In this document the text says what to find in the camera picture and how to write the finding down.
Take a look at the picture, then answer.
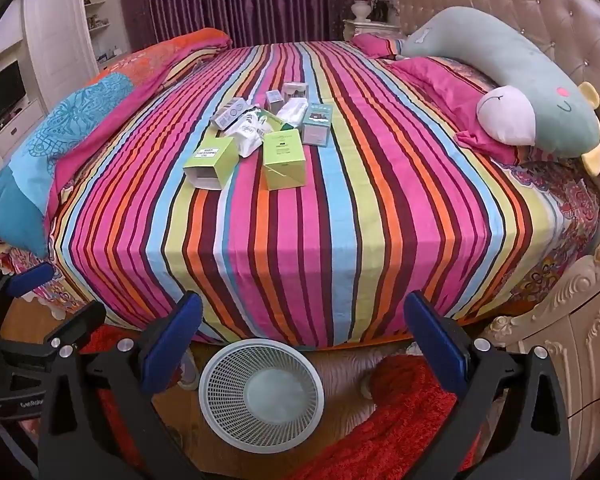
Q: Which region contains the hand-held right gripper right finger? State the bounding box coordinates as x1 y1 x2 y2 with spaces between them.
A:
404 290 568 480

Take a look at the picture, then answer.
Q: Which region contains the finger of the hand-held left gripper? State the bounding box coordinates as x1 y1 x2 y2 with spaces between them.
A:
0 262 56 346
0 301 107 356

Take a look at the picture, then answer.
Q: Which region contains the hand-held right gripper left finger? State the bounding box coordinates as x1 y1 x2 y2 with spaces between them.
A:
37 291 203 480

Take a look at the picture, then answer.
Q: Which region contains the white plastic basket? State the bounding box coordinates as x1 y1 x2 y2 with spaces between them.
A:
198 338 326 456

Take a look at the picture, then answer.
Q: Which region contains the white plastic pouch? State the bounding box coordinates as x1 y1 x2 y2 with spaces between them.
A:
222 127 265 157

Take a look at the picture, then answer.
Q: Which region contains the small white box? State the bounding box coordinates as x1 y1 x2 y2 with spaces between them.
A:
211 97 253 130

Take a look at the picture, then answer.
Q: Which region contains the white box with text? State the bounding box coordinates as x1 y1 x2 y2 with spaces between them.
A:
277 99 311 126

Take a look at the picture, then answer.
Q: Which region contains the red shaggy rug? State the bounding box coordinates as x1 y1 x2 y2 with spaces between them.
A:
280 355 486 480

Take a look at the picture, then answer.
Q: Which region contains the striped bed sheet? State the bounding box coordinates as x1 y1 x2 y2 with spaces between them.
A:
45 40 600 348

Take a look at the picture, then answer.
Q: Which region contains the white television cabinet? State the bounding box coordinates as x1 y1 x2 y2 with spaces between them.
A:
0 50 51 161

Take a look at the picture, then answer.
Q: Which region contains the patterned folded quilt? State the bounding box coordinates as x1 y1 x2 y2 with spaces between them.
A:
0 29 231 258

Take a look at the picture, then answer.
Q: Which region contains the paisley bed sheet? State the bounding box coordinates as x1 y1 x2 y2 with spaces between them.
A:
500 160 600 311

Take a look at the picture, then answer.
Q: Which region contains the green box with white label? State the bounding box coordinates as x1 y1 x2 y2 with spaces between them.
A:
182 127 243 191

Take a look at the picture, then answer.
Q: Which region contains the black television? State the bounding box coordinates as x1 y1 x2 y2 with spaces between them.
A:
0 60 28 133

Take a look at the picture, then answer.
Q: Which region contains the green box with dark label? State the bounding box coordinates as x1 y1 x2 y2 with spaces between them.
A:
261 129 308 191

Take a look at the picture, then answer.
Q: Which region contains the white wardrobe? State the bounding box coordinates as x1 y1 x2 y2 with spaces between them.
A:
20 0 98 111

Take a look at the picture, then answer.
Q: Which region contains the teal box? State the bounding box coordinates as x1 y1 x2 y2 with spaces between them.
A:
300 104 334 147

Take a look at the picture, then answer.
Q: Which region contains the large pink pillow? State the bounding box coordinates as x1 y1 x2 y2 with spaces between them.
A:
385 57 521 166

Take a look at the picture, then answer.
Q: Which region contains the white open shelf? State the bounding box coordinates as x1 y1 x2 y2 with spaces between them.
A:
82 0 131 71

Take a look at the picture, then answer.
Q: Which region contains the teal plush toy pillow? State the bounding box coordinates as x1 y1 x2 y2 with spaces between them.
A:
400 6 600 177

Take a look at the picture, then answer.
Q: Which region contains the small pink pillow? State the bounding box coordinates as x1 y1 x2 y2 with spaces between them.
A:
352 32 411 58

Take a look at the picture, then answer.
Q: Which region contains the white nightstand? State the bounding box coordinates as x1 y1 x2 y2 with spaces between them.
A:
342 19 403 41

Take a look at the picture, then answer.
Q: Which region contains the purple curtain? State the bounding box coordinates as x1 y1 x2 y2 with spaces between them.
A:
120 0 341 51

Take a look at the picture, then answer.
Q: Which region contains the tufted beige headboard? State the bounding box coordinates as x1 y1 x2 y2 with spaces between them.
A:
397 0 600 191

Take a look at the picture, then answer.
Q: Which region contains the cream carved bed frame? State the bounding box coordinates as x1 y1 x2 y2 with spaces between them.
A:
480 240 600 480

